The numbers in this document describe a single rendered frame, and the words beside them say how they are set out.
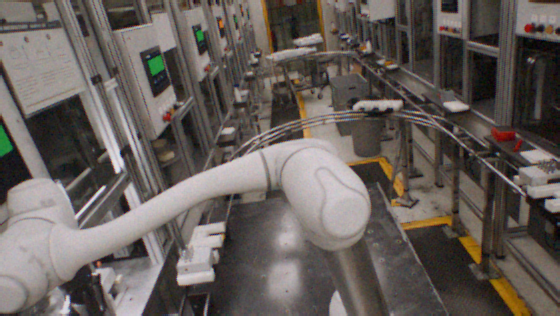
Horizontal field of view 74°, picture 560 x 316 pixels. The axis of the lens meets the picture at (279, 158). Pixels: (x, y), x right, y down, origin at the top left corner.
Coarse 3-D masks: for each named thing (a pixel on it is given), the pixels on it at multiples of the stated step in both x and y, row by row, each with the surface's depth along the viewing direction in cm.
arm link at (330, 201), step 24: (288, 168) 76; (312, 168) 70; (336, 168) 69; (288, 192) 74; (312, 192) 67; (336, 192) 65; (360, 192) 66; (312, 216) 66; (336, 216) 65; (360, 216) 66; (312, 240) 75; (336, 240) 67; (360, 240) 77; (336, 264) 78; (360, 264) 78; (336, 288) 85; (360, 288) 80; (360, 312) 84; (384, 312) 86
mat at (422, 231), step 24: (432, 240) 268; (456, 240) 263; (432, 264) 246; (456, 264) 243; (456, 288) 225; (480, 288) 222; (504, 288) 219; (456, 312) 210; (480, 312) 207; (504, 312) 204; (528, 312) 202
